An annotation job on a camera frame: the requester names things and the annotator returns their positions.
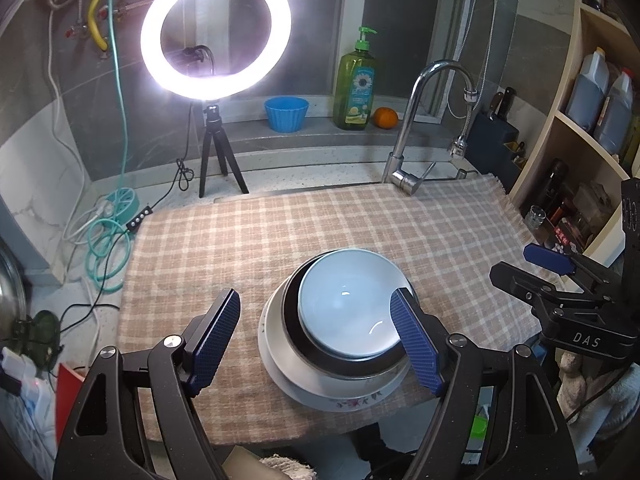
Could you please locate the dark blue knife block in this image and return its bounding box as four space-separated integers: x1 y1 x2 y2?
465 113 521 193

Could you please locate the light blue bowl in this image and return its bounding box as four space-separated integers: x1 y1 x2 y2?
297 248 412 361

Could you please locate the teal cable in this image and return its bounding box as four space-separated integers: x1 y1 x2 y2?
84 0 134 295

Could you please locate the checkered beige table cloth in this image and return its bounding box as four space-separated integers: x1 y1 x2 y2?
117 177 539 444

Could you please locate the yellow gas hose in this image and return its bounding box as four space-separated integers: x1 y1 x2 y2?
86 0 113 52

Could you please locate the white cable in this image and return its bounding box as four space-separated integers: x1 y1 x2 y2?
44 0 114 246

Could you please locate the steel pot lid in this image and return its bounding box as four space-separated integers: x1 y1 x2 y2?
0 242 28 341

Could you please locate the small glass cup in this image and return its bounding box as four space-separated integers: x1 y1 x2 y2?
524 205 547 233

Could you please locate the floral white deep plate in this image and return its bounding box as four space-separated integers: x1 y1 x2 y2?
257 283 409 413

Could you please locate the dark sauce jug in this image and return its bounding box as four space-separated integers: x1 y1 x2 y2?
593 67 634 155
565 47 610 132

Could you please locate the wooden shelf unit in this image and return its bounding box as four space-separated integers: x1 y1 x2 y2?
509 0 639 266

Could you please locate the chrome kitchen faucet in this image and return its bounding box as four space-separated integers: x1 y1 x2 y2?
380 58 476 198

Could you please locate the teal power strip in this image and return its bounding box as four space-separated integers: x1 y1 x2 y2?
103 188 139 224

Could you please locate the orange fruit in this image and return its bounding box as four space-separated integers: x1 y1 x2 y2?
372 107 399 130

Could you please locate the blue silicone cup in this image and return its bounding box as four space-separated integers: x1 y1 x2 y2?
264 96 309 133

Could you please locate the black mini tripod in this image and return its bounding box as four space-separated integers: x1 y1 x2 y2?
198 104 250 198

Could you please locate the black ring light cable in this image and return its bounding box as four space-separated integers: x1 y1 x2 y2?
124 44 214 233

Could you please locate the green dish soap bottle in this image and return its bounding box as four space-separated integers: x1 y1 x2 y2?
333 26 376 130

